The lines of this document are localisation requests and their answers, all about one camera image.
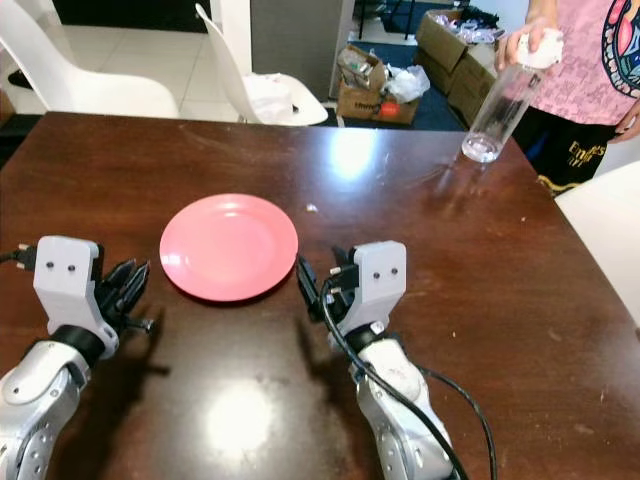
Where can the large open cardboard box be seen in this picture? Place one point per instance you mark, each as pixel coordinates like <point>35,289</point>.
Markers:
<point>465,80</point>

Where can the clear tall plastic bottle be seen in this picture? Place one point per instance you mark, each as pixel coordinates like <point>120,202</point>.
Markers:
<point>500,105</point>

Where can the white tissue wad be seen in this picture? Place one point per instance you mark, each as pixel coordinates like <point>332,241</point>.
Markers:
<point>548,48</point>

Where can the person in pink shirt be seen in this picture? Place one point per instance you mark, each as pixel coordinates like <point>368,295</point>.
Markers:
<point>585,70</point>

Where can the person's left hand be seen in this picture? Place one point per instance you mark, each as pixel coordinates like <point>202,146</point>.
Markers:
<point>632,120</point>

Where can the pink round plate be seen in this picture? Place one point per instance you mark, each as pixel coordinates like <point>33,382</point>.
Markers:
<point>228,247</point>

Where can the crumpled white plastic bag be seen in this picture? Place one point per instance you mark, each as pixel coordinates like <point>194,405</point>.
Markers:
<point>407,83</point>

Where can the small open cardboard box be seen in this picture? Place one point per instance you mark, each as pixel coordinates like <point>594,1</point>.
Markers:
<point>360,95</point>

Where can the black shoe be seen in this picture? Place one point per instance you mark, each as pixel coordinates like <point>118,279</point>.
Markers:
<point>20,78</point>

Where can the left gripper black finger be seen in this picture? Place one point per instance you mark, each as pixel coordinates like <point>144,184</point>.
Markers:
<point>116,278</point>
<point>139,278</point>

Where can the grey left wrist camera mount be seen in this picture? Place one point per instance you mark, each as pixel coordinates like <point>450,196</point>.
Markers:
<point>65,275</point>

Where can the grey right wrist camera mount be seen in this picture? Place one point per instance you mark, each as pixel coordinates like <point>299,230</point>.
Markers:
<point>380,280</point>

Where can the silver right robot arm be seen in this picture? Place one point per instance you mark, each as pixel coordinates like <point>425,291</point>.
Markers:
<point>400,420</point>

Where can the person's right hand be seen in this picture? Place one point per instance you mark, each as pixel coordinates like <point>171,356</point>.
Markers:
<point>520,42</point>

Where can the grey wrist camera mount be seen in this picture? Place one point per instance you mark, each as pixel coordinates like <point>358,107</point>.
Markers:
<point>380,280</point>
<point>65,275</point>

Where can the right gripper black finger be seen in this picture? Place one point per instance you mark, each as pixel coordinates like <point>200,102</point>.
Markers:
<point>342,260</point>
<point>311,288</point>

